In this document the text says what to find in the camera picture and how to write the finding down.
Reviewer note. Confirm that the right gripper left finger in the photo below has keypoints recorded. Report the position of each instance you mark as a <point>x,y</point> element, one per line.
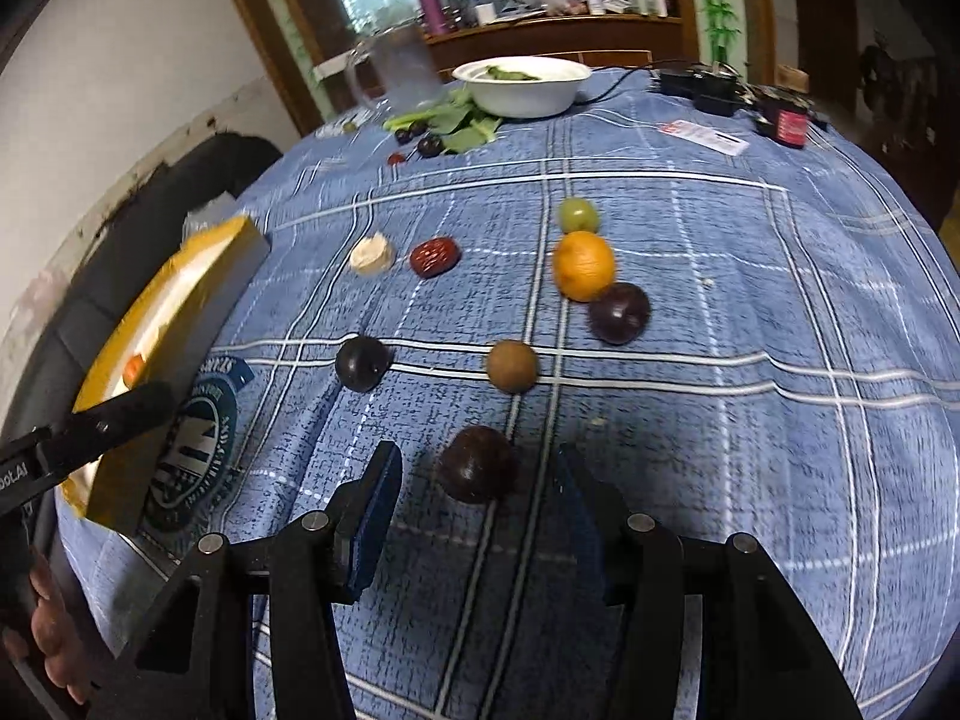
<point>192,656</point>

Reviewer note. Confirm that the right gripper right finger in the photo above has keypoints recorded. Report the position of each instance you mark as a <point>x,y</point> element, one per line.
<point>716,622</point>

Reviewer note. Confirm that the dark plum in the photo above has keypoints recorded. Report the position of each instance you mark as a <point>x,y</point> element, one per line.
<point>431,146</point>
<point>478,466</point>
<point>362,362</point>
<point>619,314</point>

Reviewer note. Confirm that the dark plum front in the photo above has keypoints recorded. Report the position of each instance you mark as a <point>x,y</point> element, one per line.
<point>478,466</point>

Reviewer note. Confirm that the brown kiwi berry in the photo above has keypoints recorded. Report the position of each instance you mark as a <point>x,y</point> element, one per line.
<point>512,367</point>

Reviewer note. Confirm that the small peeled sugarcane piece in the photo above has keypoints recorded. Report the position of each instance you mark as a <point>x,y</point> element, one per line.
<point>372,255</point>

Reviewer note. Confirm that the large orange tangerine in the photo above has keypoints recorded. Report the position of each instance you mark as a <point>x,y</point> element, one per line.
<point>583,266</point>

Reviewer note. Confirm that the red jujube date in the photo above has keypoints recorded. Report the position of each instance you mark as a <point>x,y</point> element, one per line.
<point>434,257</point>

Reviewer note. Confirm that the green grape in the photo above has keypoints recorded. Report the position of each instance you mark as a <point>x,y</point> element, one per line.
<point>578,215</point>

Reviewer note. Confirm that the left hand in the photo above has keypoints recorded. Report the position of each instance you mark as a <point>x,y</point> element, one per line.
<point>55,635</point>

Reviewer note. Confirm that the yellow rimmed white foam tray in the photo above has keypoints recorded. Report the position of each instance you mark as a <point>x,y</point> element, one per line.
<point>172,324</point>

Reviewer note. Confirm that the black leather sofa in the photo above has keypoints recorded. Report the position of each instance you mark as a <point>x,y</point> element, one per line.
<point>139,238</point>

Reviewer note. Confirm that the clear plastic bag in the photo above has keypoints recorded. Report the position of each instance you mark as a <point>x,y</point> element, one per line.
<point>210,214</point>

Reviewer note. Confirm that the blue plaid tablecloth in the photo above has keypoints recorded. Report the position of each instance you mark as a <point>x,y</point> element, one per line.
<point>797,379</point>

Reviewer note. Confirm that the dark plum by greens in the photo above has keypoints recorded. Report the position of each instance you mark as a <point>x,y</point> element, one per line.
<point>431,146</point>

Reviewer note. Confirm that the white pink paper card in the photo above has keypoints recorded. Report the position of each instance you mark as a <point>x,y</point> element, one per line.
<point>708,137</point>

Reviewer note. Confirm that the small red black box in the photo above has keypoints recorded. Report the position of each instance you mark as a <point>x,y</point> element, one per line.
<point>783,116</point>

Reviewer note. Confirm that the clear glass pitcher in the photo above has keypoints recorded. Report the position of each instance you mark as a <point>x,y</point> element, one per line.
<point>403,67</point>

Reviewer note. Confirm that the green leafy vegetables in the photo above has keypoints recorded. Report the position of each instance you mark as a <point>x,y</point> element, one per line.
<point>458,119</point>

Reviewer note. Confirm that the black power adapter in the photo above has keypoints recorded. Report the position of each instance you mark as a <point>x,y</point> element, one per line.
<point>715,91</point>

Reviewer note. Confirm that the purple thermos bottle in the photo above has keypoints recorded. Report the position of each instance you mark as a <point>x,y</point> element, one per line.
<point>434,17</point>

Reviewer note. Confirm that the white bowl with greens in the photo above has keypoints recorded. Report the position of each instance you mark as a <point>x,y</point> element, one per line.
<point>523,86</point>

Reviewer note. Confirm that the wooden sideboard cabinet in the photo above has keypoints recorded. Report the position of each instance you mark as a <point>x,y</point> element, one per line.
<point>607,41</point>

